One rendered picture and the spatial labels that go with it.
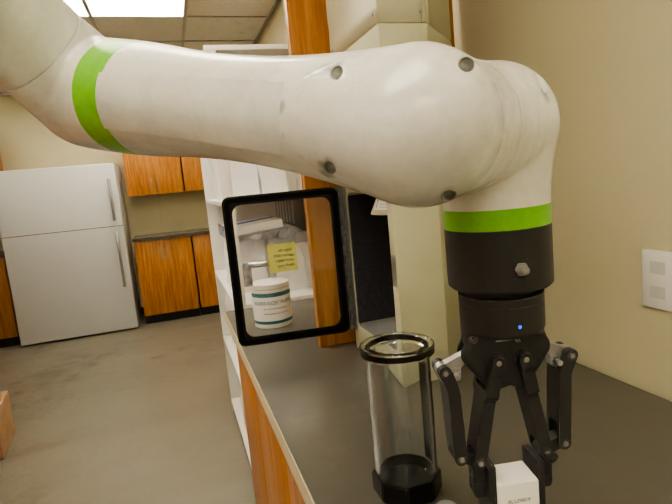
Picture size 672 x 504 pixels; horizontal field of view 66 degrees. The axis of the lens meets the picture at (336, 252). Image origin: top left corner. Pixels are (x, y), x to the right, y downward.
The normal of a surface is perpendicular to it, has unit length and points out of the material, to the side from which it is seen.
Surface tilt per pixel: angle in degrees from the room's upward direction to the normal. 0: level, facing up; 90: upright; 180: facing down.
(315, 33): 90
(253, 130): 105
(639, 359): 90
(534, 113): 85
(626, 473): 0
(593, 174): 90
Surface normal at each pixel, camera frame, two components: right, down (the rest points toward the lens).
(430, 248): 0.30, 0.11
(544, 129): 0.73, 0.18
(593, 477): -0.09, -0.99
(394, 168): -0.37, 0.62
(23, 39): 0.65, 0.49
